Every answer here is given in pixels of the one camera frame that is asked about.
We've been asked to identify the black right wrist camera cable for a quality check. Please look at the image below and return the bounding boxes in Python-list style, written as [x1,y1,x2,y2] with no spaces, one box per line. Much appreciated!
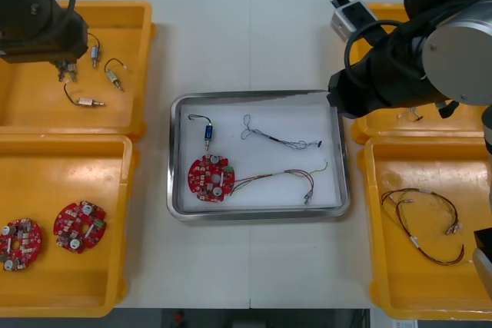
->
[331,0,399,83]

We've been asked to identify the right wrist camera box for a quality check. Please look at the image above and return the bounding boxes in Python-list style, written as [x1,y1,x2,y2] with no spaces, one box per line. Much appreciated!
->
[331,0,380,43]

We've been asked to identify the round red circuit board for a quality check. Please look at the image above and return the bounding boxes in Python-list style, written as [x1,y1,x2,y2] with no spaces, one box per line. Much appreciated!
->
[52,200,108,254]
[0,217,43,273]
[187,154,236,204]

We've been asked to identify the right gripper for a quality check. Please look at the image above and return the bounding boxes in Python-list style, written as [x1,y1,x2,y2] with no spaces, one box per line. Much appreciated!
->
[327,59,385,118]

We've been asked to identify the solenoid with blue label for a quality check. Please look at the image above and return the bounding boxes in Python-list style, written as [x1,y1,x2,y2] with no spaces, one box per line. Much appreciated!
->
[187,112,217,152]

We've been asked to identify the blue-white wire harness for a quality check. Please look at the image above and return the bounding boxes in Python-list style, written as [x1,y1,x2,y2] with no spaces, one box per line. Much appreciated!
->
[240,113,324,151]

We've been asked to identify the red black green-yellow wire harness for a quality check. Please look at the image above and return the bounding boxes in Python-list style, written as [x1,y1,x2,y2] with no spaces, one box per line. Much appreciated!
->
[380,187,464,237]
[229,159,330,207]
[381,197,474,267]

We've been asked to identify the yellow-orange plastic bin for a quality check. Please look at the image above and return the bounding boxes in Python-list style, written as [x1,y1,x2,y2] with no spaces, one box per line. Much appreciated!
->
[357,135,492,321]
[0,0,157,141]
[0,134,141,320]
[351,2,492,144]

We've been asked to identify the small metal solenoid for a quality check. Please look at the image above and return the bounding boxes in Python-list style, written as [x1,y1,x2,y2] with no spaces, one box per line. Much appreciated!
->
[103,58,131,93]
[86,31,105,70]
[62,78,106,108]

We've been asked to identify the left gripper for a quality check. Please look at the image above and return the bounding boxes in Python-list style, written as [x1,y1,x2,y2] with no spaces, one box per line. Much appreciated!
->
[0,5,88,82]

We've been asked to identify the white sheet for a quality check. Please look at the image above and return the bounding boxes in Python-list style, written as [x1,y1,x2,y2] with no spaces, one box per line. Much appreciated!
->
[177,96,342,213]

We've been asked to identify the white wire harness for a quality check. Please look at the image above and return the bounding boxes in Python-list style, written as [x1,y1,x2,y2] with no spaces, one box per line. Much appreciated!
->
[397,106,424,122]

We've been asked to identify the steel tray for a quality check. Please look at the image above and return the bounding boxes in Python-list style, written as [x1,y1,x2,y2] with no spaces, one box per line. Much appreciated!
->
[165,89,351,224]

